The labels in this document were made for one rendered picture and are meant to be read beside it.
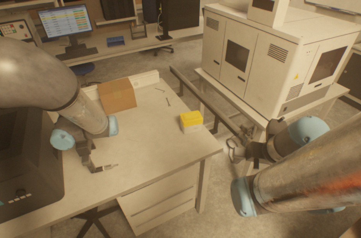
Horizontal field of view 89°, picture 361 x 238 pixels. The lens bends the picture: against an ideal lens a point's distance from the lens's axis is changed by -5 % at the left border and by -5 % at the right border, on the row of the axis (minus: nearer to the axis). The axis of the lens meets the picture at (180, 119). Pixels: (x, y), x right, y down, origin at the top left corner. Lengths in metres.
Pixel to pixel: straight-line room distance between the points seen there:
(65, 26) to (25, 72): 2.31
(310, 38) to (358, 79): 2.53
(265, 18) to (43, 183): 1.32
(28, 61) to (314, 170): 0.40
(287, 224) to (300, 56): 1.41
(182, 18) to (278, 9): 1.96
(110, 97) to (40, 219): 0.75
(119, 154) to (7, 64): 0.86
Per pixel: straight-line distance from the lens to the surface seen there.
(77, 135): 0.73
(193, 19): 3.09
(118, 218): 1.97
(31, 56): 0.38
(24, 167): 0.93
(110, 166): 1.08
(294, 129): 0.47
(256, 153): 0.59
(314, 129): 0.47
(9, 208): 1.10
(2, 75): 0.37
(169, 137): 1.17
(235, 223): 1.91
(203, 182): 1.42
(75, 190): 1.10
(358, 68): 3.60
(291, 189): 0.28
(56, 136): 0.73
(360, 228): 1.41
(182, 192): 1.40
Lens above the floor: 1.75
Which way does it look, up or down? 41 degrees down
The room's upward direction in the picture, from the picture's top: 1 degrees counter-clockwise
